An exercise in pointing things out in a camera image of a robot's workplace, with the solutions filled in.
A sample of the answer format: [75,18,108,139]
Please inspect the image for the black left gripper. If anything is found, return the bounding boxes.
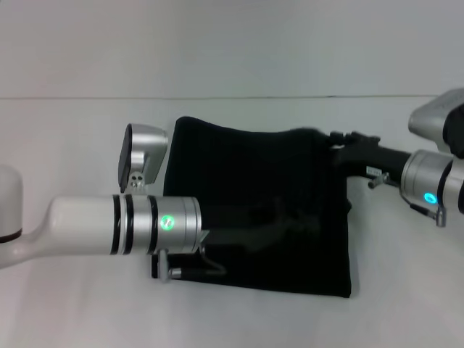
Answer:
[200,196,324,255]

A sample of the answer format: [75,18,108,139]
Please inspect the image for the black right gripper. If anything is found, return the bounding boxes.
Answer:
[327,130,413,183]

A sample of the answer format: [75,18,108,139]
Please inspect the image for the black t-shirt with FREE print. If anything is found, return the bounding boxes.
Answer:
[162,115,360,300]

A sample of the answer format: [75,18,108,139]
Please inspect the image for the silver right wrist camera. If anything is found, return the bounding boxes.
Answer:
[408,89,464,160]

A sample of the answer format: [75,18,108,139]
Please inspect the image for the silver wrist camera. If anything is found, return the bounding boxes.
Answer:
[118,123,170,194]
[408,89,464,160]

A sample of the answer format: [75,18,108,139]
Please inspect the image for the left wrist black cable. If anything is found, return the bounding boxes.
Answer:
[151,247,228,284]

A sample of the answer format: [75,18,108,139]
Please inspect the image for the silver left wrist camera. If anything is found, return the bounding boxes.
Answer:
[118,123,170,194]

